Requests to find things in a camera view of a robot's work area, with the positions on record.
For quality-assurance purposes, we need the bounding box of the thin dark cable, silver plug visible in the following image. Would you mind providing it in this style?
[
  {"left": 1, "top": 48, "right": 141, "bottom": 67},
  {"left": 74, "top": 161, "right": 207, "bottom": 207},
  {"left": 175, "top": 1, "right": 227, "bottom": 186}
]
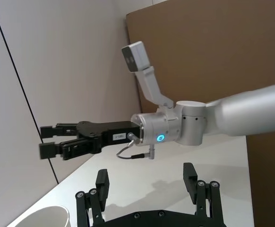
[{"left": 116, "top": 132, "right": 155, "bottom": 161}]

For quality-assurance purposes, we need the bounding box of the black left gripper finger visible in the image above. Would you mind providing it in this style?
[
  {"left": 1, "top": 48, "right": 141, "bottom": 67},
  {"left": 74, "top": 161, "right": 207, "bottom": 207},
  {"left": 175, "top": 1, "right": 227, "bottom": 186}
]
[{"left": 183, "top": 162, "right": 225, "bottom": 224}]

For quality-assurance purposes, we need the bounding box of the white paper cup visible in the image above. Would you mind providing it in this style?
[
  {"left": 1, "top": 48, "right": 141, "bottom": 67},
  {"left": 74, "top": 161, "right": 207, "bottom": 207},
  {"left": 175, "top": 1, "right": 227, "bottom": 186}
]
[{"left": 13, "top": 206, "right": 78, "bottom": 227}]

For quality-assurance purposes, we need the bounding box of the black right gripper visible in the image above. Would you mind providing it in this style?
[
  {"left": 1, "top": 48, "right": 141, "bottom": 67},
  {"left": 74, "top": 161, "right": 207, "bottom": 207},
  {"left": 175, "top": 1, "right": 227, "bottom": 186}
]
[{"left": 39, "top": 120, "right": 142, "bottom": 227}]

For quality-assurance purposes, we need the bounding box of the brown cardboard panel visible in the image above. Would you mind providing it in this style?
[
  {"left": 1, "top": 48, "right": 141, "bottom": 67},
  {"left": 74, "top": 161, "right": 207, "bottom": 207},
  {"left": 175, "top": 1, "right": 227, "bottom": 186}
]
[{"left": 125, "top": 0, "right": 275, "bottom": 227}]

